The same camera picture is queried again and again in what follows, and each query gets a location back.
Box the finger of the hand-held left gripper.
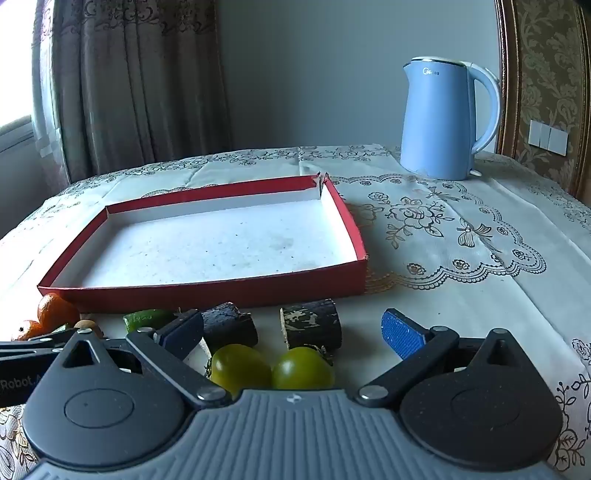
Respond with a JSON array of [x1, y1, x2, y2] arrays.
[[0, 338, 68, 359]]

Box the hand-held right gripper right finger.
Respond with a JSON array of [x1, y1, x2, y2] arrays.
[[355, 309, 527, 408]]

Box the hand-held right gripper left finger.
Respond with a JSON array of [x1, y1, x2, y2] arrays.
[[60, 310, 232, 408]]

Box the orange mandarin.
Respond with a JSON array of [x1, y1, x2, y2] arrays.
[[37, 293, 80, 331], [16, 320, 48, 342]]

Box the green cucumber piece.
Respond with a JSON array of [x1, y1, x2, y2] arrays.
[[123, 309, 177, 334]]

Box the dark eggplant piece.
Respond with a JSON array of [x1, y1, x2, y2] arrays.
[[201, 302, 258, 350], [280, 299, 343, 350]]

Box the brown longan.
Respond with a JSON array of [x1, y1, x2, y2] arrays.
[[74, 319, 103, 339]]

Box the green tomato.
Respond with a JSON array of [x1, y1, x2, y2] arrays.
[[271, 347, 335, 391], [209, 344, 273, 398]]

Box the red cardboard box tray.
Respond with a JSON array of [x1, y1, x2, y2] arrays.
[[37, 173, 369, 315]]

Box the cream embroidered tablecloth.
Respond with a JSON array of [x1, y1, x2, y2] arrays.
[[0, 145, 591, 480]]

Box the light blue electric kettle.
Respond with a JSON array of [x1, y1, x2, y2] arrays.
[[399, 56, 502, 181]]

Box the brown patterned curtain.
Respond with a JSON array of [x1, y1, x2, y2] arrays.
[[48, 0, 232, 185]]

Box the sheer lace curtain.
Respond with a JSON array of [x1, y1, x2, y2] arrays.
[[30, 0, 70, 185]]

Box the window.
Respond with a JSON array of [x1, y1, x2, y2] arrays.
[[0, 0, 47, 155]]

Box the gold patterned upholstered panel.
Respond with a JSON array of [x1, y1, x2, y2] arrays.
[[494, 0, 591, 199]]

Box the white wall switch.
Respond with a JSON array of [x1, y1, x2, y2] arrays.
[[529, 119, 568, 155]]

